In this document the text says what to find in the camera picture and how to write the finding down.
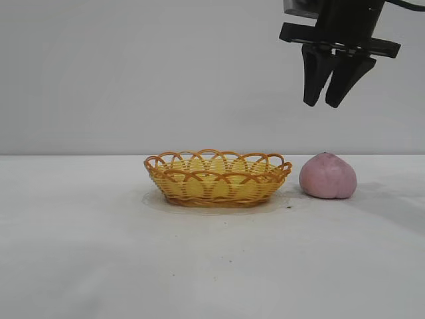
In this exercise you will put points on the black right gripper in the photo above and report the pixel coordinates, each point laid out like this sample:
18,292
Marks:
348,20

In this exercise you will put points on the pink peach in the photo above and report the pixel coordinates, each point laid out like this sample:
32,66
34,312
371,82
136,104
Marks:
327,176

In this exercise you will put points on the yellow woven wicker basket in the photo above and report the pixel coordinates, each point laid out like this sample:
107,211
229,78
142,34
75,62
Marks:
216,186

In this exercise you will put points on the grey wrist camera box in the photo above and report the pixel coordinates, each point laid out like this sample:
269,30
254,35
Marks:
300,7

